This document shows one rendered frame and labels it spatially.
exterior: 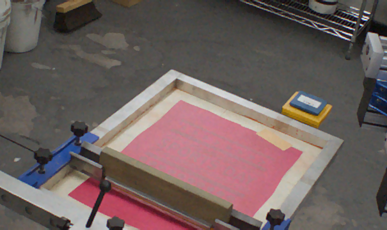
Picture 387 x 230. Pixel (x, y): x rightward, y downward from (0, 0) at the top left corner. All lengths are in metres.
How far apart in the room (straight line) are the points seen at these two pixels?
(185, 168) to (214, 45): 2.84
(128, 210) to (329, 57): 3.33
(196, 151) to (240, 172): 0.14
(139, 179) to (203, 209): 0.18
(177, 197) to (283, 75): 2.93
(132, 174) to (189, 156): 0.28
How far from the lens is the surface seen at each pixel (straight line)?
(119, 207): 2.08
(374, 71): 2.58
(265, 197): 2.23
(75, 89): 4.38
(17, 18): 4.54
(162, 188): 2.04
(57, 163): 2.12
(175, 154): 2.31
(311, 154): 2.45
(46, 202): 1.94
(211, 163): 2.30
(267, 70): 4.91
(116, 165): 2.08
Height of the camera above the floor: 2.25
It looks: 31 degrees down
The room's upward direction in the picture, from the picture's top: 12 degrees clockwise
